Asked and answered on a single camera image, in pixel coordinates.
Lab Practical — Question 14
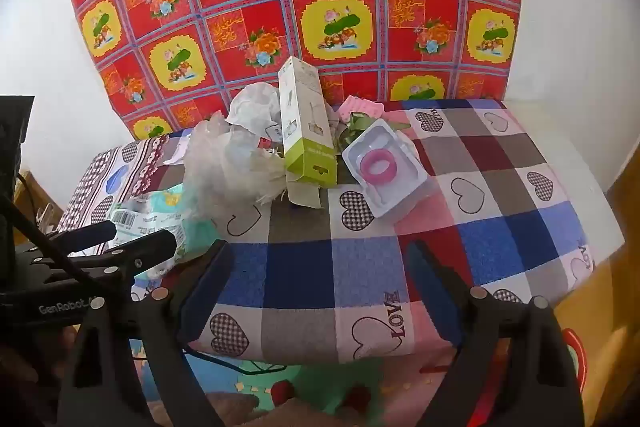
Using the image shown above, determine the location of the green white carton box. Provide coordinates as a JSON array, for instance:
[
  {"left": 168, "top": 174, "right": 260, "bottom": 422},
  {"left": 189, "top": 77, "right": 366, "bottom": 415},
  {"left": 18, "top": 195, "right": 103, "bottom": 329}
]
[{"left": 277, "top": 56, "right": 338, "bottom": 210}]

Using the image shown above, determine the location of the teal snack packet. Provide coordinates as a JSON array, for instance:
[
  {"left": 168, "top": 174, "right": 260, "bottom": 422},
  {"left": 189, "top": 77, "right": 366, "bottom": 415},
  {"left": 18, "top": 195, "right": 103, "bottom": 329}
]
[{"left": 107, "top": 189, "right": 221, "bottom": 280}]

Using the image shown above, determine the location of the checked heart print blanket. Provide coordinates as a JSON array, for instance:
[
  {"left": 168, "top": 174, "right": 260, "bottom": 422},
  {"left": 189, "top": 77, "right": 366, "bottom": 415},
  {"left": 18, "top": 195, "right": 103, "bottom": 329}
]
[{"left": 55, "top": 98, "right": 598, "bottom": 365}]

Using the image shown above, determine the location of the thick black cable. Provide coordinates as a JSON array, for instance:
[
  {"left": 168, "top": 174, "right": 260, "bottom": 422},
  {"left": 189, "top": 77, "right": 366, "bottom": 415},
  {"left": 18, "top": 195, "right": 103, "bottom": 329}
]
[{"left": 0, "top": 193, "right": 91, "bottom": 283}]

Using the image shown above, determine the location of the white plastic tray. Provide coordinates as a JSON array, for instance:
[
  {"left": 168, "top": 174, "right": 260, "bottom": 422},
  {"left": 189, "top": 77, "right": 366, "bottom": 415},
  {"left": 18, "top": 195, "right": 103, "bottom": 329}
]
[{"left": 342, "top": 118, "right": 429, "bottom": 219}]

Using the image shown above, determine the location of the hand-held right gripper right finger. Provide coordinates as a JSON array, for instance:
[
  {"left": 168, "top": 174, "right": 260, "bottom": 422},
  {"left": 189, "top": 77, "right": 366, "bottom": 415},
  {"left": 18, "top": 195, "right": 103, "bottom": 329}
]
[{"left": 405, "top": 239, "right": 586, "bottom": 427}]

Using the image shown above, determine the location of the large clear plastic bag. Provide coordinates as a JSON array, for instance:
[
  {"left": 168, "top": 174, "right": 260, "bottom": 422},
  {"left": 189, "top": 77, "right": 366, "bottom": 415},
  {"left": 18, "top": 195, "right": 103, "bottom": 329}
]
[{"left": 182, "top": 112, "right": 291, "bottom": 228}]

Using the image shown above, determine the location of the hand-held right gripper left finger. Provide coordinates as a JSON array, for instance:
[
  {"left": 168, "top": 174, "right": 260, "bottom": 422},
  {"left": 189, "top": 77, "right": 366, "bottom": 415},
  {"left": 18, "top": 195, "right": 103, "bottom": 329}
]
[{"left": 59, "top": 239, "right": 237, "bottom": 427}]

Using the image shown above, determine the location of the white printed plastic bag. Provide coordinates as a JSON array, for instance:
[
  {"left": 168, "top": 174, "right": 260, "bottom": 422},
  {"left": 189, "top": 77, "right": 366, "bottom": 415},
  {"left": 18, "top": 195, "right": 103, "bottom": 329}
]
[{"left": 225, "top": 82, "right": 281, "bottom": 140}]

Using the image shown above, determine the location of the pink ring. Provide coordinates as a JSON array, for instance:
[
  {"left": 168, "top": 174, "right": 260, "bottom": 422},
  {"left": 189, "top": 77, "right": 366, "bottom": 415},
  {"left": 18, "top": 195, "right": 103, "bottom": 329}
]
[{"left": 359, "top": 146, "right": 398, "bottom": 184}]

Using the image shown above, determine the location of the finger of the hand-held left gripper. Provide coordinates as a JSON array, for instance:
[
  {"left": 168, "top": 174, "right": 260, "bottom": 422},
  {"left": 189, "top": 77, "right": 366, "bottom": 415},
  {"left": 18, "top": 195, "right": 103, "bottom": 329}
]
[
  {"left": 30, "top": 229, "right": 179, "bottom": 288},
  {"left": 47, "top": 220, "right": 118, "bottom": 253}
]

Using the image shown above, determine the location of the pink textured cloth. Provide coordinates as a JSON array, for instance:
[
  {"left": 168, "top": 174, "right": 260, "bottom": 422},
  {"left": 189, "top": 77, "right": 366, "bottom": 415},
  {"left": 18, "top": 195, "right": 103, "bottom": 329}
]
[{"left": 337, "top": 96, "right": 385, "bottom": 122}]

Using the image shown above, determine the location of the green ribbon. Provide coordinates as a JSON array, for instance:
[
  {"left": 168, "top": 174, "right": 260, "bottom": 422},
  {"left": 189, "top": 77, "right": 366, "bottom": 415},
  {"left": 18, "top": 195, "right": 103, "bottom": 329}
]
[{"left": 334, "top": 109, "right": 411, "bottom": 152}]

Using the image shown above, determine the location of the colourful foam floor mat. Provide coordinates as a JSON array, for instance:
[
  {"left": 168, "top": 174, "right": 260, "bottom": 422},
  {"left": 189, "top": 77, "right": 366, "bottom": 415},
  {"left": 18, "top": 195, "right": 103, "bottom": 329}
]
[{"left": 130, "top": 257, "right": 631, "bottom": 427}]

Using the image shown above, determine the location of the red floral printed cloth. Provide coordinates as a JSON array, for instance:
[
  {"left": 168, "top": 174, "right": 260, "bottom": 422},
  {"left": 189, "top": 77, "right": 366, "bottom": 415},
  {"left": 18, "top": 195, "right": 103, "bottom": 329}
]
[{"left": 61, "top": 0, "right": 525, "bottom": 142}]

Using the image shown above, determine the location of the white mattress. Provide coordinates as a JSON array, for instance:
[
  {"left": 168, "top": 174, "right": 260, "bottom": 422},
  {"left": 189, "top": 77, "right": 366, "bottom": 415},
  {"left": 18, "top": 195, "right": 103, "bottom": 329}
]
[{"left": 502, "top": 99, "right": 628, "bottom": 268}]

